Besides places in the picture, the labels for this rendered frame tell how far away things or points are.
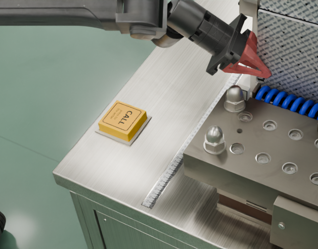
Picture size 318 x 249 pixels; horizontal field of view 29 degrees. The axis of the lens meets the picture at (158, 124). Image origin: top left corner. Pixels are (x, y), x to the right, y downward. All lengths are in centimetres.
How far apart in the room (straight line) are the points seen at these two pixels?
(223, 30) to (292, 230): 34
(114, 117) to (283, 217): 41
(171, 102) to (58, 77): 148
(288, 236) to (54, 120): 165
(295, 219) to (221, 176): 13
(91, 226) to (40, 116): 133
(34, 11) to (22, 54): 184
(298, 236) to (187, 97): 41
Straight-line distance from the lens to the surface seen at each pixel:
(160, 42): 109
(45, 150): 243
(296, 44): 100
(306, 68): 103
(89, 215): 123
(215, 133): 97
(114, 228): 121
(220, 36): 102
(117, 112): 121
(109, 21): 99
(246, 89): 106
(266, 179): 96
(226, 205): 108
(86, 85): 263
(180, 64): 133
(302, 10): 97
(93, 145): 120
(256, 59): 104
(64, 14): 101
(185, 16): 101
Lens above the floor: 180
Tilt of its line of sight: 48 degrees down
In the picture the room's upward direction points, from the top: 7 degrees counter-clockwise
